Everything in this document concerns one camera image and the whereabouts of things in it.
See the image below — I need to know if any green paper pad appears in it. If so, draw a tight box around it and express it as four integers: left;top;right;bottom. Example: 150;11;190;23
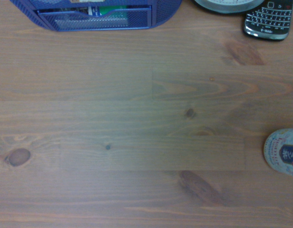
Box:
98;5;127;18

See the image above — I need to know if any black analog alarm clock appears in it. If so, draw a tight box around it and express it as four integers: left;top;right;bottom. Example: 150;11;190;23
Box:
192;0;266;14

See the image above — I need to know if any blue mesh desk organizer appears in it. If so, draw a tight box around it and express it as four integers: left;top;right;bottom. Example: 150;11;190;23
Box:
10;0;183;32

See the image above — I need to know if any white and blue drink can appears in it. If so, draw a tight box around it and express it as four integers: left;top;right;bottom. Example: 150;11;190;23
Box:
263;128;293;179

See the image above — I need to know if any black keypad mobile phone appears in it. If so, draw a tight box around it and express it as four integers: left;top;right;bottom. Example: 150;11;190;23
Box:
243;0;293;41

